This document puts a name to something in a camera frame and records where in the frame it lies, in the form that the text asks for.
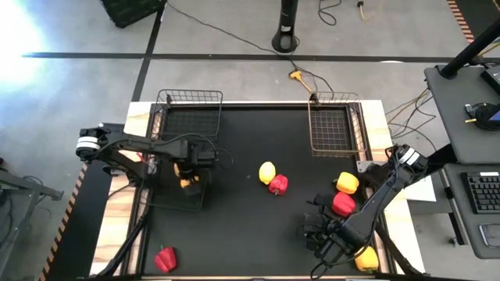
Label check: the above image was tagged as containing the bronze wire basket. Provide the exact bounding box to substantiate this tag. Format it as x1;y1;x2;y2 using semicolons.
306;91;369;159

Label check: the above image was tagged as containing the black pole stand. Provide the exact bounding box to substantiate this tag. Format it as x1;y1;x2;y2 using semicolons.
271;0;301;54

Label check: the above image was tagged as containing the black plastic crate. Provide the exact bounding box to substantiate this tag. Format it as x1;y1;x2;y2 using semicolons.
100;0;168;29

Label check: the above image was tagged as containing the black monitor pole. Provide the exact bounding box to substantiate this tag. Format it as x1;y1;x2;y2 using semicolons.
439;18;500;80

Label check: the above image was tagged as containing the black keyboard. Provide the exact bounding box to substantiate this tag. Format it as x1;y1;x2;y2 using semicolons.
461;171;500;215

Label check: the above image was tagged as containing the black table mat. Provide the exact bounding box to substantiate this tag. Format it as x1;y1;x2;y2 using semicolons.
142;104;372;277

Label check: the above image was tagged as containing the black wire basket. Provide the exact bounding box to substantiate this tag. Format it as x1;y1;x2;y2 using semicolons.
150;88;224;144
149;138;215;213

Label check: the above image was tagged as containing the yellow power plug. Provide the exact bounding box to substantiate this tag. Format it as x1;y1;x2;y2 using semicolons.
288;69;314;94

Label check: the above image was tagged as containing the red bell pepper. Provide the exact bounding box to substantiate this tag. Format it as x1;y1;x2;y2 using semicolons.
267;173;290;197
330;191;357;219
153;245;178;274

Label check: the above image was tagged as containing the black electronic box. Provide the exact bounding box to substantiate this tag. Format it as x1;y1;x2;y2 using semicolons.
479;64;500;96

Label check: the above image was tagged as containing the yellow bell pepper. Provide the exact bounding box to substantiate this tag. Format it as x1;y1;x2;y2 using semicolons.
354;245;380;272
332;171;360;195

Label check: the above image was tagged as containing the grey desk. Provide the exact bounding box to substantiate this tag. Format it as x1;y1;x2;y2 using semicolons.
441;162;500;260
423;64;500;165

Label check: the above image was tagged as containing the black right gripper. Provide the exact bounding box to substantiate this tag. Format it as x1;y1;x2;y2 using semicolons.
302;193;338;251

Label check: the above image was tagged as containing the yellow lemon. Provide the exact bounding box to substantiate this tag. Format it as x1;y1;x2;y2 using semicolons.
258;161;277;186

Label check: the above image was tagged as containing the orange fruit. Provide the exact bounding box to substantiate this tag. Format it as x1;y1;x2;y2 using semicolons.
173;162;201;189

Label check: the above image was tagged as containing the yellow floor cable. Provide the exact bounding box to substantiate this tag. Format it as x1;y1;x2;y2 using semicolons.
357;0;386;22

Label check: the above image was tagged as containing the black floor power cable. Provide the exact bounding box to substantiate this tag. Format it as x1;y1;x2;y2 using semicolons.
166;2;335;103

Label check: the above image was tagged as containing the black striped-edge floor mat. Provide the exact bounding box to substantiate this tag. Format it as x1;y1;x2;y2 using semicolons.
37;123;126;281
446;0;500;44

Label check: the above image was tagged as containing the white paper sheet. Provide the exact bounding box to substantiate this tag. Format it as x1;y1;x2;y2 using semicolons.
402;174;438;203

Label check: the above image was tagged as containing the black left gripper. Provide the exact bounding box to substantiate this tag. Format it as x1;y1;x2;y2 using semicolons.
177;138;218;197

